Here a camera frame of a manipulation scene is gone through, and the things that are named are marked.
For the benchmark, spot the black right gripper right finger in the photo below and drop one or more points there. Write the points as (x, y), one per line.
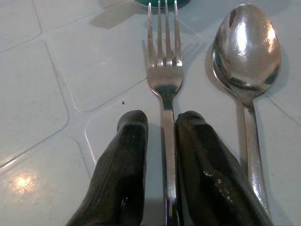
(211, 179)

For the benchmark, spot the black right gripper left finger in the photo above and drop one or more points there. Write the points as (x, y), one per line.
(117, 169)

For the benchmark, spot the silver metal fork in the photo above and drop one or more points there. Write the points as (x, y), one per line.
(169, 131)

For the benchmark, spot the silver metal spoon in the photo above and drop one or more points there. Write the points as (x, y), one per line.
(247, 54)

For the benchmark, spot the teal round dish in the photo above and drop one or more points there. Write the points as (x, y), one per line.
(162, 3)

